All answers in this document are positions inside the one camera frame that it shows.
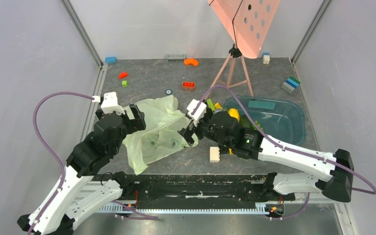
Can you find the green avocado plastic bag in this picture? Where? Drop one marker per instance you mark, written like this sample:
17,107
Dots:
160,138

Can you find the green fake fruit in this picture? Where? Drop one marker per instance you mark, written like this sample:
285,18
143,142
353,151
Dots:
259,125

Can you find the yellow triangular block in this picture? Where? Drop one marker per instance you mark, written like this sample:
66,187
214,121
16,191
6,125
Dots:
218,106

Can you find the teal plastic tub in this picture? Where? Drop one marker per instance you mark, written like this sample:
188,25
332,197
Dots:
281,119

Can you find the pink perforated panel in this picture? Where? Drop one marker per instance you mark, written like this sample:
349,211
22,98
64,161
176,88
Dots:
246,21

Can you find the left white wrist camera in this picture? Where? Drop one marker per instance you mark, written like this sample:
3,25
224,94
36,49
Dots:
109,103

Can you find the yellow fake mango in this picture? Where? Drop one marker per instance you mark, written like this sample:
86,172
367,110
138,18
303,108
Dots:
234,113

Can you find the long green block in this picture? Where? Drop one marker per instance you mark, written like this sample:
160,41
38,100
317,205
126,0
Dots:
210,104

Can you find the small green cube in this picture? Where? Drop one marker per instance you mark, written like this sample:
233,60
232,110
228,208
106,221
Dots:
124,83

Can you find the white blue small brick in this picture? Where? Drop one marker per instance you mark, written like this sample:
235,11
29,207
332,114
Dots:
265,58

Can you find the blue lego brick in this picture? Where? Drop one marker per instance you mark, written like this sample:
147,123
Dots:
110,60

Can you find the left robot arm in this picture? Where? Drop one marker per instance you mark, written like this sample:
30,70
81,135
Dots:
60,214

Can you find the red arch block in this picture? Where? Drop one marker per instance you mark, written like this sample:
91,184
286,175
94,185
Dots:
122,75

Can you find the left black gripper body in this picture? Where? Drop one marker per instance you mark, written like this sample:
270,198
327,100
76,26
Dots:
129,124

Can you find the cream lego brick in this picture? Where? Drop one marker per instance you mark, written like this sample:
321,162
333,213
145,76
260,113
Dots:
214,154

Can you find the grey blue green brick stack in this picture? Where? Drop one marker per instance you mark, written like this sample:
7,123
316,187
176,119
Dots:
290,84

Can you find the orange curved block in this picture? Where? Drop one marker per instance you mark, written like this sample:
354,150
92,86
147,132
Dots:
191,62

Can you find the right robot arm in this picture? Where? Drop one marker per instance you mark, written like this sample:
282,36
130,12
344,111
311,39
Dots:
319,172

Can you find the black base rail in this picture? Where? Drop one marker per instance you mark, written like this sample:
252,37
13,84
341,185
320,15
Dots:
195,191

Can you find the grey metal handle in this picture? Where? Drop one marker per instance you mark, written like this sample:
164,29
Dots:
170,57

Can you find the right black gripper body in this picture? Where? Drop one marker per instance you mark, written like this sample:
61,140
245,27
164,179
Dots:
191,130

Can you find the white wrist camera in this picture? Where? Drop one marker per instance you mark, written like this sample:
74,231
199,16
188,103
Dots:
109,103
196,110

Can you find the pink tripod stand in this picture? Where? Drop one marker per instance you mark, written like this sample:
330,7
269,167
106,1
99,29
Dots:
233,55

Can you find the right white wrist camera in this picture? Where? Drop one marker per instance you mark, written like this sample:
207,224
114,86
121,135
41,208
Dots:
196,110

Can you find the red lego brick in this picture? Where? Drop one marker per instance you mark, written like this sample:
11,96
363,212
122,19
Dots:
188,86

